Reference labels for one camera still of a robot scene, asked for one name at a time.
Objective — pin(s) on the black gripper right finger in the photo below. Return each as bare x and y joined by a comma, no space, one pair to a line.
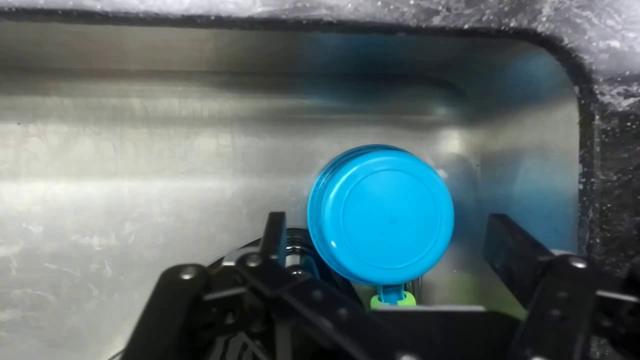
560,306

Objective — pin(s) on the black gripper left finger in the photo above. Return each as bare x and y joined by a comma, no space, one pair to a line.
201,312

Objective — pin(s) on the stainless steel sink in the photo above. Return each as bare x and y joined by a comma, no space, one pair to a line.
167,200

